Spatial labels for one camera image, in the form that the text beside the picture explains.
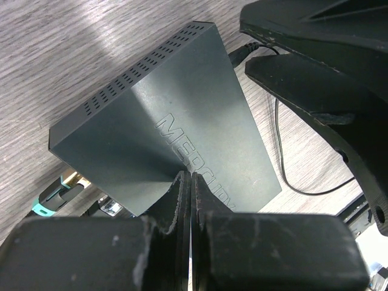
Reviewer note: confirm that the dark grey network switch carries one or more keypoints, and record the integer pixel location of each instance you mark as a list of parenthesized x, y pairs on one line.
[(180, 107)]

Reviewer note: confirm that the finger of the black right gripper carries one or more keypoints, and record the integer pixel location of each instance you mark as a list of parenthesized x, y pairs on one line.
[(348, 36), (348, 116)]

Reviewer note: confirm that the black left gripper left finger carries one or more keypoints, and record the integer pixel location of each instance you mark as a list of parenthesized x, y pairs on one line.
[(149, 252)]

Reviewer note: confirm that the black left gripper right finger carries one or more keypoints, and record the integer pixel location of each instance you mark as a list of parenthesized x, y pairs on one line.
[(270, 251)]

